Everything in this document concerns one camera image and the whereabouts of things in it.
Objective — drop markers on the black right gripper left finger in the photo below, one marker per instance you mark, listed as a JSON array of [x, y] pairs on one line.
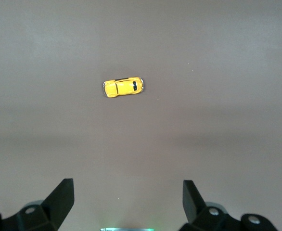
[[44, 216]]

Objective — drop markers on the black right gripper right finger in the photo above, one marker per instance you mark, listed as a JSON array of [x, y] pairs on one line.
[[203, 219]]

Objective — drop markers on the yellow beetle toy car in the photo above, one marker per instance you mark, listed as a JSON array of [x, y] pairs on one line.
[[123, 87]]

